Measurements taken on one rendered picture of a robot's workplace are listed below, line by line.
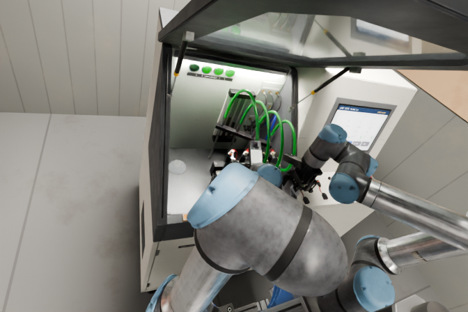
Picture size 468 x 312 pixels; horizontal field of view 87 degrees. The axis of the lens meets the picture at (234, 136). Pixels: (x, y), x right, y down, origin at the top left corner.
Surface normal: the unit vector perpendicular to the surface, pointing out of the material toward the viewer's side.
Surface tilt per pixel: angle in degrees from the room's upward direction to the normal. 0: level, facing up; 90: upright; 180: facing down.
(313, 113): 76
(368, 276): 8
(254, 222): 40
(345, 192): 90
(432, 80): 90
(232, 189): 18
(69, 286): 0
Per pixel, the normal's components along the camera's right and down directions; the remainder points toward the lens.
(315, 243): 0.21, -0.44
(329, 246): 0.55, -0.36
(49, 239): 0.31, -0.71
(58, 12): 0.31, 0.71
